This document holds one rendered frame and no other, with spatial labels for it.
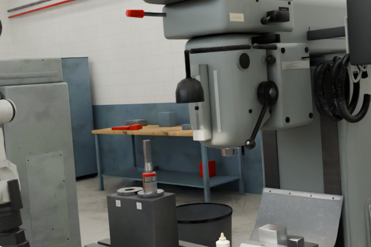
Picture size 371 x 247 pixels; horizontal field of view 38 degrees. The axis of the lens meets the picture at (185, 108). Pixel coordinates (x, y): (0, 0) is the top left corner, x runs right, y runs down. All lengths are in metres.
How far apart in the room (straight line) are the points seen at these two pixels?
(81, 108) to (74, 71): 0.61
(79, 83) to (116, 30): 1.06
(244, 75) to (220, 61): 0.08
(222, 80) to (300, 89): 0.31
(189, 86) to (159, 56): 6.58
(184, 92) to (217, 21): 0.23
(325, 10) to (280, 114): 0.44
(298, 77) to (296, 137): 0.29
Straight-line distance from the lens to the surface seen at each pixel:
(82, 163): 8.94
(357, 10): 1.57
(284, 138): 1.92
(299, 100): 1.67
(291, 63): 1.64
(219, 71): 1.47
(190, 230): 3.46
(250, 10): 1.50
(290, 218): 1.91
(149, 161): 1.83
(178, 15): 1.52
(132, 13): 1.47
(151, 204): 1.79
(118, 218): 1.92
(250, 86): 1.51
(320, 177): 1.87
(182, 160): 7.73
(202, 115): 1.47
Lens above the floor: 1.51
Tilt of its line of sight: 3 degrees down
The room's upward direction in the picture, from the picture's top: 4 degrees counter-clockwise
